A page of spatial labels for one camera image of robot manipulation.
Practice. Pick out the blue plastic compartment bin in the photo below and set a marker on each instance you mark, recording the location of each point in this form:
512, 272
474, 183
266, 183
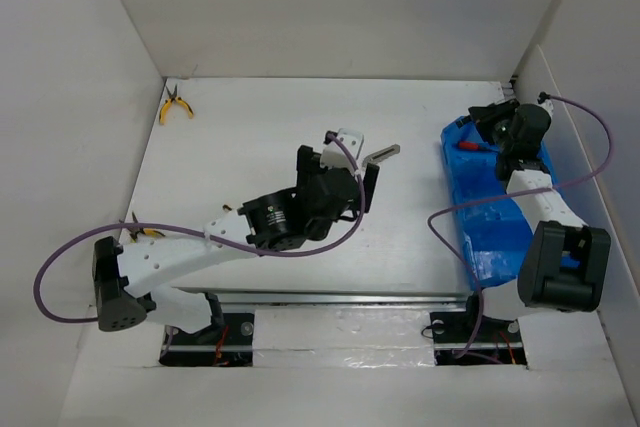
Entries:
494, 237

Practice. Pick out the yellow pliers near left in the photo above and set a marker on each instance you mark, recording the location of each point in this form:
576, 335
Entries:
137, 232

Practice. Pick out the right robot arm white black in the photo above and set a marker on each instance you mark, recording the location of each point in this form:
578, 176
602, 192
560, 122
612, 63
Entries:
565, 265

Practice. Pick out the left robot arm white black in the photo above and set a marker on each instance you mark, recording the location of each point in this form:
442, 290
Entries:
132, 282

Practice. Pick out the red handled screwdriver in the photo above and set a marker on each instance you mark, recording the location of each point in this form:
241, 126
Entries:
474, 147

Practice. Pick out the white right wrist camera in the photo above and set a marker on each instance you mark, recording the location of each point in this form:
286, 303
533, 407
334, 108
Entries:
544, 100

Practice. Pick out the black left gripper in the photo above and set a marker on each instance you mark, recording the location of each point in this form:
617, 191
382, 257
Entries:
309, 164

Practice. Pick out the metal mounting rail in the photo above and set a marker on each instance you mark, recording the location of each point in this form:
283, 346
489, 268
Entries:
345, 297

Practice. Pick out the silver folding utility knife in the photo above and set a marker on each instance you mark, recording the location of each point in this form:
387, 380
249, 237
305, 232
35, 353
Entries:
375, 158

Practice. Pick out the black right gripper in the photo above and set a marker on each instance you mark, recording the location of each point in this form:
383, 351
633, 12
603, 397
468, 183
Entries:
485, 115

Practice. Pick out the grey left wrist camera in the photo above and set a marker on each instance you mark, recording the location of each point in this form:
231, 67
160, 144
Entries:
347, 144

